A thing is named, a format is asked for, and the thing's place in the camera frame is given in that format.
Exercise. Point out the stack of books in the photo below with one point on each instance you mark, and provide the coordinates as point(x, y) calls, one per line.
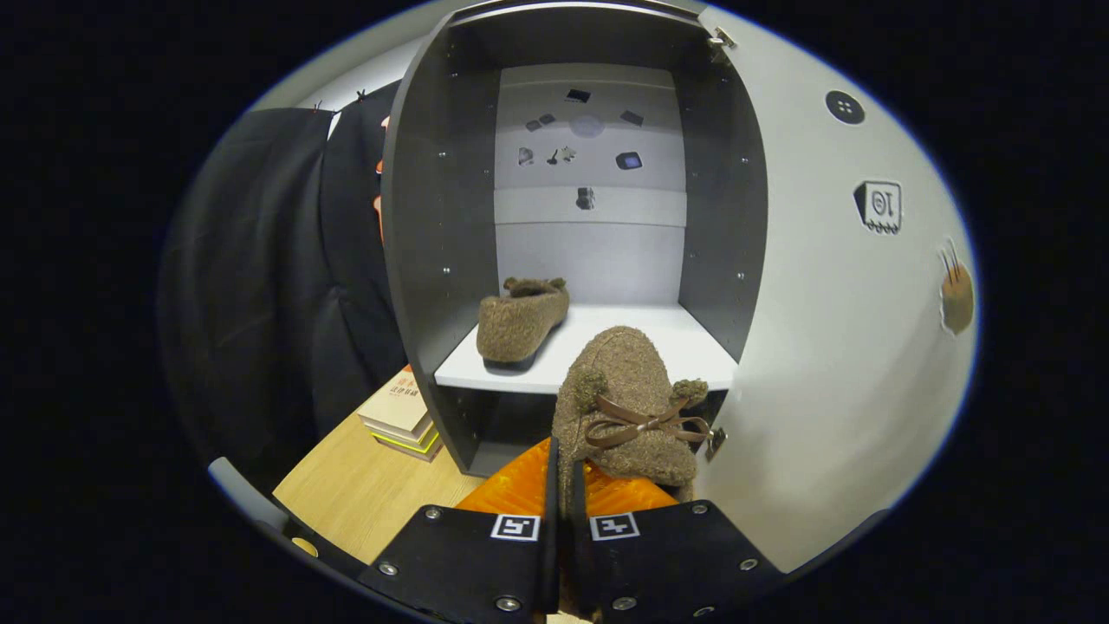
point(398, 407)

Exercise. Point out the grey shoe cabinet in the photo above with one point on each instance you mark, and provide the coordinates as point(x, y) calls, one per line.
point(433, 217)

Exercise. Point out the black backdrop cloth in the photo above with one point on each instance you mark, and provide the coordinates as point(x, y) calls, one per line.
point(260, 303)

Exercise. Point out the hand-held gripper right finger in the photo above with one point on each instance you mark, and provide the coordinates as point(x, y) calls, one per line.
point(667, 563)

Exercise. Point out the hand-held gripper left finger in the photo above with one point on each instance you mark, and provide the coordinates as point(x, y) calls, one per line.
point(468, 563)

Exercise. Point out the brown fuzzy shoe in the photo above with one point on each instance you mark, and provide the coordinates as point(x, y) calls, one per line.
point(624, 368)
point(518, 325)

